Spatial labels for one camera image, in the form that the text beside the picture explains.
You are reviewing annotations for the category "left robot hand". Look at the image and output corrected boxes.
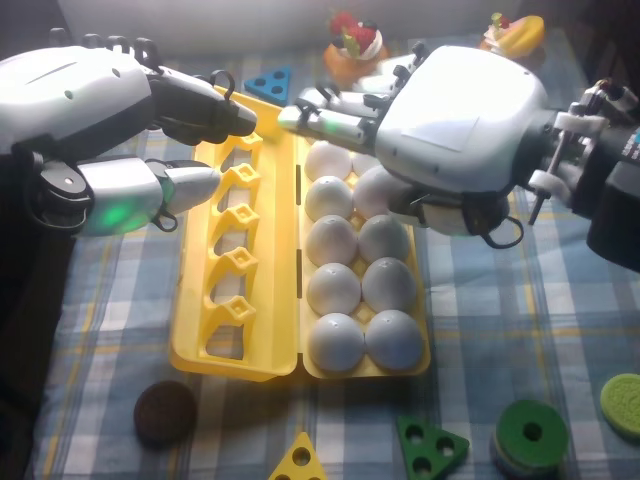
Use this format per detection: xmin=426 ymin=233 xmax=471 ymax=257
xmin=0 ymin=27 xmax=259 ymax=237

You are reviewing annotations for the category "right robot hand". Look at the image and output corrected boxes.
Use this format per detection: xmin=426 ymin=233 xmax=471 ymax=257
xmin=277 ymin=42 xmax=549 ymax=249

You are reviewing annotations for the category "white toy egg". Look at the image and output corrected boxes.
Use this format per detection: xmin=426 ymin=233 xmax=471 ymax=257
xmin=357 ymin=214 xmax=411 ymax=265
xmin=306 ymin=263 xmax=362 ymax=316
xmin=304 ymin=214 xmax=359 ymax=266
xmin=352 ymin=166 xmax=407 ymax=221
xmin=351 ymin=152 xmax=382 ymax=177
xmin=364 ymin=309 xmax=425 ymax=371
xmin=303 ymin=140 xmax=354 ymax=181
xmin=308 ymin=312 xmax=366 ymax=372
xmin=360 ymin=257 xmax=418 ymax=314
xmin=304 ymin=175 xmax=355 ymax=221

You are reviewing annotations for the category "yellow egg carton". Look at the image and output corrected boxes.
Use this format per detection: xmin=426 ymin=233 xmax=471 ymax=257
xmin=168 ymin=84 xmax=432 ymax=384

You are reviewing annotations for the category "toy cupcake with mango slice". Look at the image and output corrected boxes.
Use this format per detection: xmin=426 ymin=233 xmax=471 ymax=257
xmin=478 ymin=12 xmax=547 ymax=66

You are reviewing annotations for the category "toy cupcake with strawberries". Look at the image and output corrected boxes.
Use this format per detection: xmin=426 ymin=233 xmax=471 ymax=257
xmin=322 ymin=10 xmax=391 ymax=81

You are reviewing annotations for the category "blue triangle block with holes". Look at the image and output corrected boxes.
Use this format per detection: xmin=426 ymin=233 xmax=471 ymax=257
xmin=243 ymin=64 xmax=294 ymax=107

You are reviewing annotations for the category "blue plaid tablecloth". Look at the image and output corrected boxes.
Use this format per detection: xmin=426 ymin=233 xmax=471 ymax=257
xmin=29 ymin=37 xmax=640 ymax=480

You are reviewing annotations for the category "green toy cookie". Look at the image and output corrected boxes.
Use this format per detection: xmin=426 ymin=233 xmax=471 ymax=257
xmin=599 ymin=373 xmax=640 ymax=441

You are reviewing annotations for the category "dark brown toy cookie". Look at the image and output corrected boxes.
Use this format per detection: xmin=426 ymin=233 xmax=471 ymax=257
xmin=133 ymin=380 xmax=198 ymax=446

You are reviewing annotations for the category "green triangle block with holes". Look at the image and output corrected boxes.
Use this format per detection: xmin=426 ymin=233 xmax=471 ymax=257
xmin=396 ymin=414 xmax=471 ymax=480

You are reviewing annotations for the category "yellow triangle block with holes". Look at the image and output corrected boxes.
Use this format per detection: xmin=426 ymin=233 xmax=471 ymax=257
xmin=267 ymin=431 xmax=329 ymax=480

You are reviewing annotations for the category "green toy ring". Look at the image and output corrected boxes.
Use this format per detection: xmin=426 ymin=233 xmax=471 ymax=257
xmin=494 ymin=398 xmax=570 ymax=469

